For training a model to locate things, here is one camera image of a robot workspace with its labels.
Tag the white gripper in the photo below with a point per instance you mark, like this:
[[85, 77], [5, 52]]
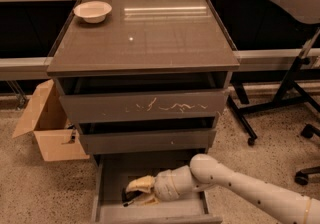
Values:
[[164, 185]]

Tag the black rxbar chocolate bar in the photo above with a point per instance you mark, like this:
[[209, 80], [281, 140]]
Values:
[[132, 197]]

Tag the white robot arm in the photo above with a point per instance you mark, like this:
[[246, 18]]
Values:
[[203, 172]]

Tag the grey open bottom drawer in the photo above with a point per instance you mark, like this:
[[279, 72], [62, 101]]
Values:
[[117, 170]]

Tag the grey middle drawer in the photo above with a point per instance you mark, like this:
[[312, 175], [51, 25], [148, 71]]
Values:
[[111, 143]]

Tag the grey top drawer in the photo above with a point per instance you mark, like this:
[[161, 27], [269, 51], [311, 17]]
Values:
[[141, 106]]

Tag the grey drawer cabinet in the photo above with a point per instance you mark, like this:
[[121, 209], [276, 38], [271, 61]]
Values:
[[145, 46]]

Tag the brown cardboard box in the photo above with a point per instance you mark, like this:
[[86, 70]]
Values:
[[44, 117]]

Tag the white bowl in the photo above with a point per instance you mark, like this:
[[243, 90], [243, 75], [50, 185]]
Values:
[[93, 12]]

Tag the black rolling stand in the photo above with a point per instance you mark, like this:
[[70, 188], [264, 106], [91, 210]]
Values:
[[289, 93]]

